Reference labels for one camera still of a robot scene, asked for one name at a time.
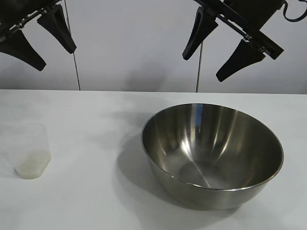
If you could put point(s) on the clear plastic measuring cup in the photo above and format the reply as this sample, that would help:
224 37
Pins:
33 143

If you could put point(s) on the stainless steel mixing bowl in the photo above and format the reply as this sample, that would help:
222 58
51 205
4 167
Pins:
211 153

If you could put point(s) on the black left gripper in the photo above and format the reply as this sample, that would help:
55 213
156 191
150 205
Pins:
14 14

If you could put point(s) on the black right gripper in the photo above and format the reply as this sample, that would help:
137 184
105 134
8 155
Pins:
249 14

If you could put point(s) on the white rice grains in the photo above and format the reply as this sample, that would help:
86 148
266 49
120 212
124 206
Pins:
32 166

